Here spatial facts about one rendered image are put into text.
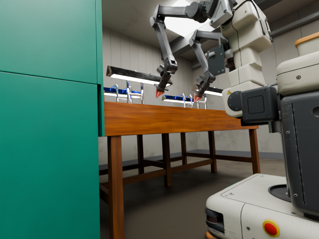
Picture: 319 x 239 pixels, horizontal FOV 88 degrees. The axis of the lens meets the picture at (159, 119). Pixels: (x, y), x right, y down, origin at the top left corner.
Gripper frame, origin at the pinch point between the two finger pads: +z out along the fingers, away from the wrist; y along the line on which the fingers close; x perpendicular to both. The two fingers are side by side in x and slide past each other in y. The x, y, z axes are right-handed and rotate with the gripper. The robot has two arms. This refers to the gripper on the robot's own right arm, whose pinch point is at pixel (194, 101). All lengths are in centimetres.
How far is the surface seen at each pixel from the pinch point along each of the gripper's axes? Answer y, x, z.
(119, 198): 80, 54, 30
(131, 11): -10, -215, -15
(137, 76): 49, -26, 0
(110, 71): 72, -25, 0
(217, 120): -13.2, 22.9, 1.9
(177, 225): 44, 76, 43
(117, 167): 80, 42, 20
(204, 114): 4.7, 19.0, -1.2
